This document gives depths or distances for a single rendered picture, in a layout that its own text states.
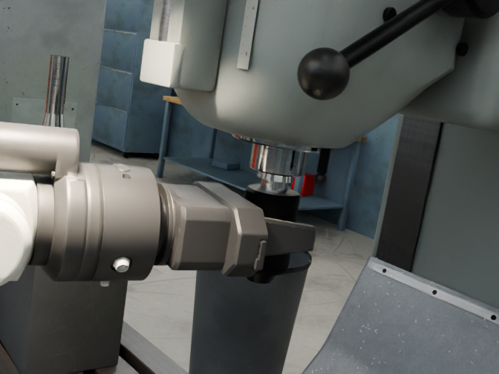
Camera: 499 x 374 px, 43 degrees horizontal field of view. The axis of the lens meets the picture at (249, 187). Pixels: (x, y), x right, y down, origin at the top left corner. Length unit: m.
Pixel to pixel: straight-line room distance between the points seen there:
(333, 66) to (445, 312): 0.55
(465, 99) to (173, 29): 0.24
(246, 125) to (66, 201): 0.13
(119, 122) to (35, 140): 7.51
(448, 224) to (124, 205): 0.52
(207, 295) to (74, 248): 2.09
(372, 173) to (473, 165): 4.96
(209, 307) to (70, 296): 1.77
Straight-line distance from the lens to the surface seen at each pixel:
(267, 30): 0.43
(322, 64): 0.36
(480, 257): 0.85
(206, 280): 2.52
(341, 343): 0.92
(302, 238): 0.53
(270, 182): 0.53
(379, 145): 5.76
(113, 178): 0.47
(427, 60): 0.50
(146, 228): 0.46
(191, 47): 0.44
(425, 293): 0.89
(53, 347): 0.82
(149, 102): 7.89
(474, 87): 0.54
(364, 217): 5.86
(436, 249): 0.88
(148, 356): 0.90
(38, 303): 0.79
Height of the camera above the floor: 1.37
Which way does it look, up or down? 11 degrees down
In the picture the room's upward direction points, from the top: 9 degrees clockwise
